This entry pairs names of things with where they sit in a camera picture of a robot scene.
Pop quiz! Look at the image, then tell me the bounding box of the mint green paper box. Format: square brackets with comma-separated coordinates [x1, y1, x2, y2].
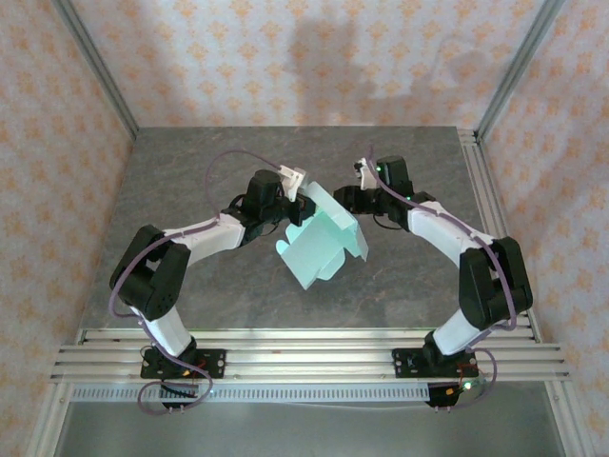
[275, 179, 371, 291]

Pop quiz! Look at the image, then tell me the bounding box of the grey metal lower panel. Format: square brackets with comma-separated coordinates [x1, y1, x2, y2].
[56, 402, 567, 457]

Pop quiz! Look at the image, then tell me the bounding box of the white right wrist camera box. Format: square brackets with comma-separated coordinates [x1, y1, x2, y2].
[352, 159, 380, 190]

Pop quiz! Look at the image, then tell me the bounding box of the aluminium side rail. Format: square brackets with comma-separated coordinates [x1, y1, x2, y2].
[457, 129, 543, 342]

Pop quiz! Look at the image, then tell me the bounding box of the narrow aluminium base rail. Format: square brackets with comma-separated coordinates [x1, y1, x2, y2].
[75, 327, 542, 345]

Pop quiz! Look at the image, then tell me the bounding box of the wide aluminium base rail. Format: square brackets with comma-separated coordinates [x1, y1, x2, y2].
[49, 345, 572, 383]

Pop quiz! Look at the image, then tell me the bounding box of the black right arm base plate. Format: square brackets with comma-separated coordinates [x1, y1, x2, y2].
[391, 347, 479, 381]

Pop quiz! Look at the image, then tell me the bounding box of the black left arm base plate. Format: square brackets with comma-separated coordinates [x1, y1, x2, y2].
[140, 348, 227, 381]

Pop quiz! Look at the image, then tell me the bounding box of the grey slotted cable duct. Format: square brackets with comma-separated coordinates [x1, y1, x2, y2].
[69, 384, 432, 404]

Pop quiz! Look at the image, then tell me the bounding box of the aluminium corner post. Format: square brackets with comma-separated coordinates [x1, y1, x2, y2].
[474, 0, 567, 142]
[49, 0, 140, 142]

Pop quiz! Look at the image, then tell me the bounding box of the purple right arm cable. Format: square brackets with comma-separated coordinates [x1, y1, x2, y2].
[365, 144, 520, 413]

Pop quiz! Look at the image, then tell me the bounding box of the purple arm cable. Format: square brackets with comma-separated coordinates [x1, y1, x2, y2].
[108, 149, 286, 416]
[365, 144, 520, 413]

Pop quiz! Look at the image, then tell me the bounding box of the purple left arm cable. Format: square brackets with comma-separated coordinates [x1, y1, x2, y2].
[108, 149, 286, 416]

